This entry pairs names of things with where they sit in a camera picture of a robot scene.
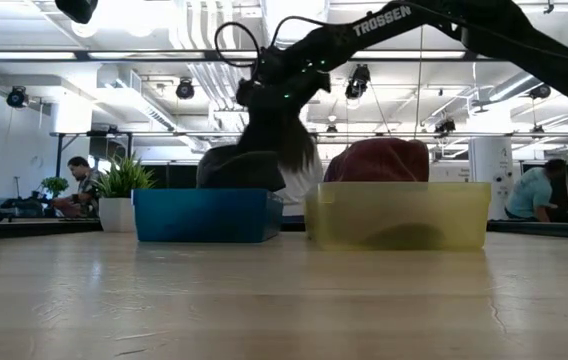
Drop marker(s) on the black ceiling light rail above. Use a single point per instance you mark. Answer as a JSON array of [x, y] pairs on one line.
[[164, 55]]

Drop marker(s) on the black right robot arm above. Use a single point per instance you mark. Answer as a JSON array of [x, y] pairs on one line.
[[514, 35]]

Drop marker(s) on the small green potted plant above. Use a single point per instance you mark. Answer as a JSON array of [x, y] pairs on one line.
[[116, 215]]

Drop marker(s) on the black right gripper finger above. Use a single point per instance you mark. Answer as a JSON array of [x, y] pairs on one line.
[[266, 130], [294, 127]]

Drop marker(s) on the person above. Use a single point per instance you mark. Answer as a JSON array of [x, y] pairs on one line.
[[84, 185], [531, 195]]

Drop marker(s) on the blue plastic bin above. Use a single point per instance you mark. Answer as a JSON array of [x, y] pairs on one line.
[[204, 215]]

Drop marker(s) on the maroon hat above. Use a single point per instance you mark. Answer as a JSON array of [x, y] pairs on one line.
[[379, 160]]

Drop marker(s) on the background potted plant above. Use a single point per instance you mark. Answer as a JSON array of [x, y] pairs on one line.
[[55, 186]]

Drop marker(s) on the black ceiling spotlight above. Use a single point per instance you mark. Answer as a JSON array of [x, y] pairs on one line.
[[359, 81], [185, 89], [16, 96], [445, 126], [540, 91]]

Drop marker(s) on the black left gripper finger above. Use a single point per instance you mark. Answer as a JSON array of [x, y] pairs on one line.
[[26, 209]]

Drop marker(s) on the yellow translucent plastic bin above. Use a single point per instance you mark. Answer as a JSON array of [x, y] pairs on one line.
[[399, 210]]

